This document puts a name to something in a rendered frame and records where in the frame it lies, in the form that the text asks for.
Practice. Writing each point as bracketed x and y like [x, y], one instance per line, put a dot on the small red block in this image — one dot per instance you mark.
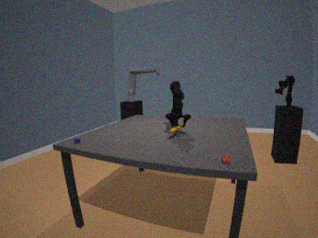
[225, 159]

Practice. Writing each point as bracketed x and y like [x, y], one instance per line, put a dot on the yellow bar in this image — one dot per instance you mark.
[176, 128]

